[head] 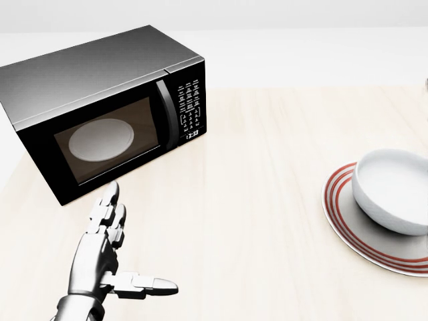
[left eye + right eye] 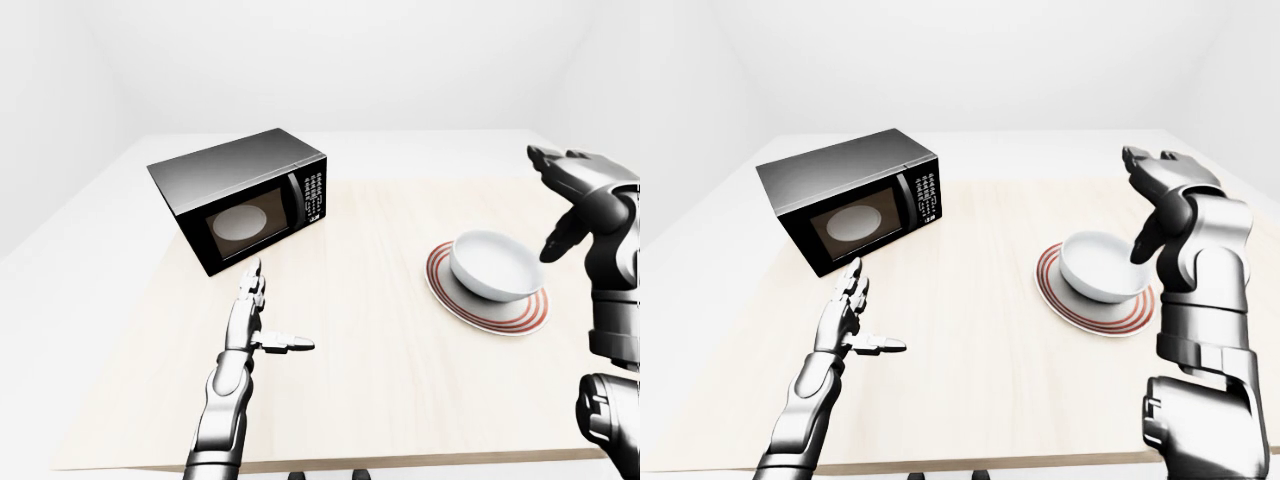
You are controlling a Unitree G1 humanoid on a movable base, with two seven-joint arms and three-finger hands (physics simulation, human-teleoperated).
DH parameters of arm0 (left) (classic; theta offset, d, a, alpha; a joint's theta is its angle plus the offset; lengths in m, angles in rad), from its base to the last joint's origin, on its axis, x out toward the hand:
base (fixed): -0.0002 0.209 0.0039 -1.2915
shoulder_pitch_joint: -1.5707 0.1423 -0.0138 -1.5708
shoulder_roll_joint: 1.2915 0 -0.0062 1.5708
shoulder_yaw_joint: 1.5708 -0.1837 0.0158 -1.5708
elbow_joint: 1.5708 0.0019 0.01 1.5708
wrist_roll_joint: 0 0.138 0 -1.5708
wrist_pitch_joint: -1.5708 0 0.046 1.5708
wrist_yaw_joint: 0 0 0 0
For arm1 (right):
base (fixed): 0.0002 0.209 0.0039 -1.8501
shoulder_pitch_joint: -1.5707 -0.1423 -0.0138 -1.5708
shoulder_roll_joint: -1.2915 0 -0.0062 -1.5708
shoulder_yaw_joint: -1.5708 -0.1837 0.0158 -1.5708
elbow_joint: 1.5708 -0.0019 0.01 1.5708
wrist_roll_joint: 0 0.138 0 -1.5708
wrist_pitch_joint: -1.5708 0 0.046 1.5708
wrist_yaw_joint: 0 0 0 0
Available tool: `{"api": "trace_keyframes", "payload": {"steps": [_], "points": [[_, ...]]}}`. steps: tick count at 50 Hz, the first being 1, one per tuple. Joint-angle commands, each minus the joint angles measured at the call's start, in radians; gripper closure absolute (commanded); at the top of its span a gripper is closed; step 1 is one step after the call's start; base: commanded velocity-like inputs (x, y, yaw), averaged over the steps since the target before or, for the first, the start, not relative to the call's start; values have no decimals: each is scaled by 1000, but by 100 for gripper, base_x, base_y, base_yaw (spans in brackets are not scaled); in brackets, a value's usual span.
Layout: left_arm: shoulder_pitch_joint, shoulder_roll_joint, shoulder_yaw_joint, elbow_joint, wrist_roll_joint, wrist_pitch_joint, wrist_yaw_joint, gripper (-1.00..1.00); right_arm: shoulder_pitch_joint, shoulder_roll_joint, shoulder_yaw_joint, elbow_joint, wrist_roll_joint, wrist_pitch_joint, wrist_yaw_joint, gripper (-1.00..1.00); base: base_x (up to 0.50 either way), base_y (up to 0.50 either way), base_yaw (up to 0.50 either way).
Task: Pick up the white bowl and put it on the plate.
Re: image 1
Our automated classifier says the white bowl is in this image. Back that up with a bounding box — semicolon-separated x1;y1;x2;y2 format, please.
351;148;428;237

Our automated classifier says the white microwave turntable plate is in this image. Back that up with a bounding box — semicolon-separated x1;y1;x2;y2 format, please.
68;118;135;163

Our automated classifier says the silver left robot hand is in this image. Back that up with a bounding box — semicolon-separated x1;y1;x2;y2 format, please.
68;181;179;302

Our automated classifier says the plate with red rings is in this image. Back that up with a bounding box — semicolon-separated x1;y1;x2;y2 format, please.
321;161;428;278

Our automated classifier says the black and silver microwave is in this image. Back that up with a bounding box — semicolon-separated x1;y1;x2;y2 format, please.
0;25;207;207

